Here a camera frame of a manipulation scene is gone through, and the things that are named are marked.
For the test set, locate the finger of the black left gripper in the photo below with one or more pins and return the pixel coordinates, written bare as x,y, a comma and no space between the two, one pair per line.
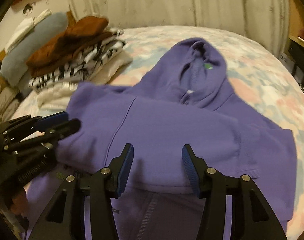
22,127
52,135

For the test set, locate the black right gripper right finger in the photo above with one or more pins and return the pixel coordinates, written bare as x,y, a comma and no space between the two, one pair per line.
252,216

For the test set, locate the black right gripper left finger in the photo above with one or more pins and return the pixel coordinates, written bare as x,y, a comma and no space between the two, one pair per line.
64,215

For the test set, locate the purple hoodie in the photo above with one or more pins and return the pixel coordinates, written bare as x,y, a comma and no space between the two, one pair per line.
185,99

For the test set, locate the beige pillow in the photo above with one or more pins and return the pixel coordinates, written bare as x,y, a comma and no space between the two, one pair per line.
9,103

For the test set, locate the cream satin folded garment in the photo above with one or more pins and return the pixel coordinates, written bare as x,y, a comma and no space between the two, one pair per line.
58,96

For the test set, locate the black white patterned garment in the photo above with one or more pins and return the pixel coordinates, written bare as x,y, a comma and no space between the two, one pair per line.
87,63

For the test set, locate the white folded towel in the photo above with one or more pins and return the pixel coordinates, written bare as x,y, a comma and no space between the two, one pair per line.
23,29

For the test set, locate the brown folded garment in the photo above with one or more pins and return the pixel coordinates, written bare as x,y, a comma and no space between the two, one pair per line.
66,46

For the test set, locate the floral bed cover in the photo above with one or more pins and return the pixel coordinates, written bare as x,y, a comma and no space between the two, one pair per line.
257,77

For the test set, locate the wooden desk shelf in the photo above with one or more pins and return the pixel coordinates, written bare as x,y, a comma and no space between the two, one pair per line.
296,25

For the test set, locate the beige patterned curtain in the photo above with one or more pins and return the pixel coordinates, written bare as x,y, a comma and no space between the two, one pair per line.
264,21

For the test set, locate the face wall sticker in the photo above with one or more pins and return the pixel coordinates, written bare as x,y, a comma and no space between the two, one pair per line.
28,9

